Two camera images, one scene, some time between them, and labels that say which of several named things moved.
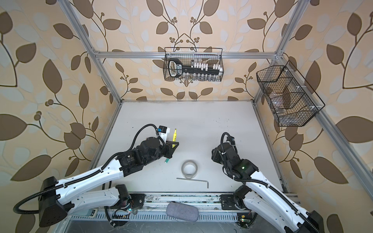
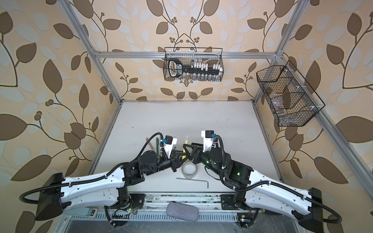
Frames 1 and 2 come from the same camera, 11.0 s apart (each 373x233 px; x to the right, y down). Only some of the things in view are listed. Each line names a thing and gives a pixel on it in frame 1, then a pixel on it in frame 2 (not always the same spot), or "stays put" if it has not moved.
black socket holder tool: [176, 68] stays put
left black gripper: [169, 148] -> [174, 158]
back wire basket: [194, 64] stays put
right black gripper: [215, 155] -> [197, 150]
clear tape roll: [189, 169] stays put
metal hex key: [195, 180] stays put
